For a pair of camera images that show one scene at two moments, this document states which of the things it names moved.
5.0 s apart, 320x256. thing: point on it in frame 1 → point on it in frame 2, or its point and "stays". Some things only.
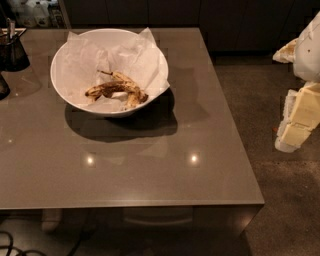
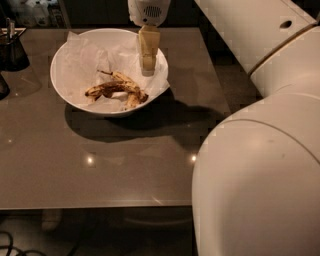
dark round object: [5, 89] stays
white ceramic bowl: [110, 72] stays
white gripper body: [308, 53] → [149, 12]
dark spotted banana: [109, 88] stays
